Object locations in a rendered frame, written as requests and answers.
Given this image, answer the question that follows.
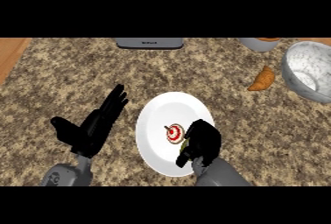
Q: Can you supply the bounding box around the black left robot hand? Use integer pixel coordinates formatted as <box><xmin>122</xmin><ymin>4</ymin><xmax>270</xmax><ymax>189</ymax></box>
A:
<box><xmin>48</xmin><ymin>83</ymin><xmax>129</xmax><ymax>159</ymax></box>

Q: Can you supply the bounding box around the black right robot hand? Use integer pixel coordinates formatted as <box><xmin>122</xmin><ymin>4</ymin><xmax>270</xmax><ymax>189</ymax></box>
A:
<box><xmin>174</xmin><ymin>118</ymin><xmax>222</xmax><ymax>169</ymax></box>

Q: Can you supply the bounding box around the yellow-green lemon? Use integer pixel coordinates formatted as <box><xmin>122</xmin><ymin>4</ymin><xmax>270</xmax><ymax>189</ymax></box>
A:
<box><xmin>180</xmin><ymin>139</ymin><xmax>191</xmax><ymax>163</ymax></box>

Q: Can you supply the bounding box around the white plate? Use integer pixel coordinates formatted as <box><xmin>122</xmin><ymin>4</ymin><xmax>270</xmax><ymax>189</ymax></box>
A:
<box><xmin>134</xmin><ymin>91</ymin><xmax>215</xmax><ymax>178</ymax></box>

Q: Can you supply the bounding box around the white marble bowl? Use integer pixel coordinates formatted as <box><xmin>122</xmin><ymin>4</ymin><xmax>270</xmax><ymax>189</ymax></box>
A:
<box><xmin>280</xmin><ymin>40</ymin><xmax>331</xmax><ymax>104</ymax></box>

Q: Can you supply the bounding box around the red and white cupcake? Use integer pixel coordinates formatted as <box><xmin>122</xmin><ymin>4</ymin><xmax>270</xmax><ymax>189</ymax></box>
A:
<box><xmin>162</xmin><ymin>122</ymin><xmax>186</xmax><ymax>145</ymax></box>

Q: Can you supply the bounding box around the orange croissant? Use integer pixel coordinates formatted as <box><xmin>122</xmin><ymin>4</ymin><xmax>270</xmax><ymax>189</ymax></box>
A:
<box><xmin>245</xmin><ymin>65</ymin><xmax>276</xmax><ymax>92</ymax></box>

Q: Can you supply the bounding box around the grey appliance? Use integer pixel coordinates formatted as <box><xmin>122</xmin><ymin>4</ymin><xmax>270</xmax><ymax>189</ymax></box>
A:
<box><xmin>113</xmin><ymin>38</ymin><xmax>184</xmax><ymax>50</ymax></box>

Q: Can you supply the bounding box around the white cup with orange top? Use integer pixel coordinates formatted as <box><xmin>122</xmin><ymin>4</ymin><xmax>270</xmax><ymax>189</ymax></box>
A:
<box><xmin>236</xmin><ymin>38</ymin><xmax>283</xmax><ymax>53</ymax></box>

